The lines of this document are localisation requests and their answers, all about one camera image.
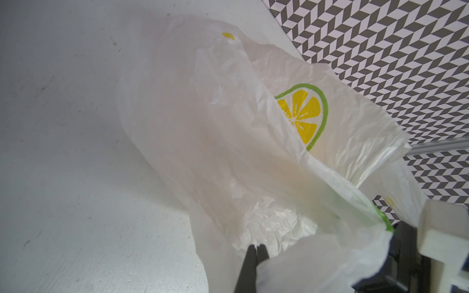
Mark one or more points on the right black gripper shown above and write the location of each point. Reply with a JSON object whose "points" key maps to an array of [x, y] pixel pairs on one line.
{"points": [[404, 271]]}

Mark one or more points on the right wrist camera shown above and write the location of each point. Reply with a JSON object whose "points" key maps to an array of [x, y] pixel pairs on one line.
{"points": [[443, 237]]}

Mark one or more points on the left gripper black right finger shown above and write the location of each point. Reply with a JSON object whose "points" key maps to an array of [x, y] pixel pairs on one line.
{"points": [[261, 254]]}

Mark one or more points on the white plastic bag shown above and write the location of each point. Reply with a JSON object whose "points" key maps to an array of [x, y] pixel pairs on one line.
{"points": [[263, 148]]}

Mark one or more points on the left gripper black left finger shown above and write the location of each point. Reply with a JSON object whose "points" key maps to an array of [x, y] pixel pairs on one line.
{"points": [[247, 277]]}

